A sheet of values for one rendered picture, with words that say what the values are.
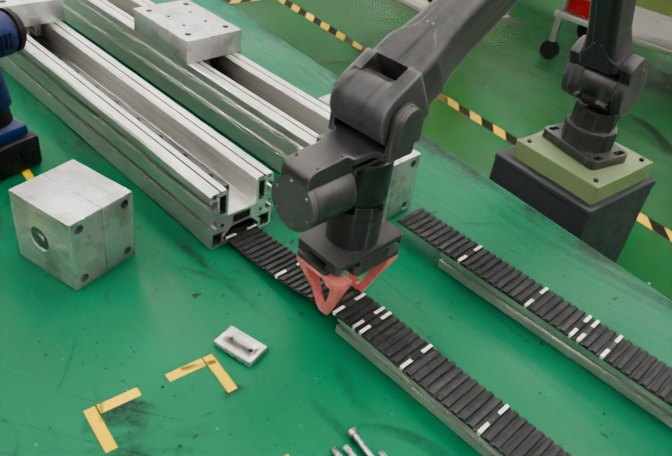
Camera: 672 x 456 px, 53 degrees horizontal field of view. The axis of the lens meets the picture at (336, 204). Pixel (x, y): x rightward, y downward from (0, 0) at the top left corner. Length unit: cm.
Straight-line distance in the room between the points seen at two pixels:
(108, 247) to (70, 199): 7
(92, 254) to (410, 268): 39
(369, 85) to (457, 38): 10
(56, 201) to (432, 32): 45
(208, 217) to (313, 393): 26
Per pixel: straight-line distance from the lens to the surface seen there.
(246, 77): 116
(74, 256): 81
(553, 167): 116
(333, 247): 71
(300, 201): 61
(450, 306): 86
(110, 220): 82
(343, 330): 78
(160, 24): 119
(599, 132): 118
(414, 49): 65
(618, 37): 106
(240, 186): 91
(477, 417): 71
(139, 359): 76
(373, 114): 61
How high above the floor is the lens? 135
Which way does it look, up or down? 35 degrees down
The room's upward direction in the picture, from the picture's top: 9 degrees clockwise
